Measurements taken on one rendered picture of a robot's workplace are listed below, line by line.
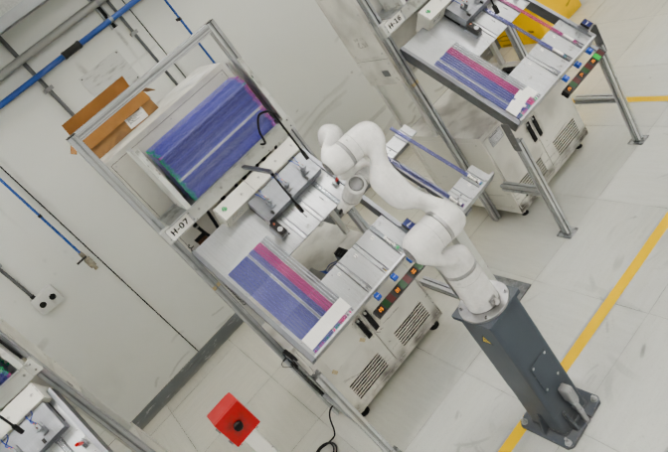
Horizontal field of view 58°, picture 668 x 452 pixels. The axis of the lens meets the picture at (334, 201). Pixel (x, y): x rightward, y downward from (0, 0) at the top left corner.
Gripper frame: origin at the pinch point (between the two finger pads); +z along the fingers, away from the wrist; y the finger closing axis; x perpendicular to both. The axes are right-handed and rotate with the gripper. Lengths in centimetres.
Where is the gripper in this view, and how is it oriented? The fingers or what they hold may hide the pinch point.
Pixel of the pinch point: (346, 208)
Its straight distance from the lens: 266.2
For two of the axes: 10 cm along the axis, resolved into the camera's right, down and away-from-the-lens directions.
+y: -6.6, 6.9, -3.0
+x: 7.5, 6.5, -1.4
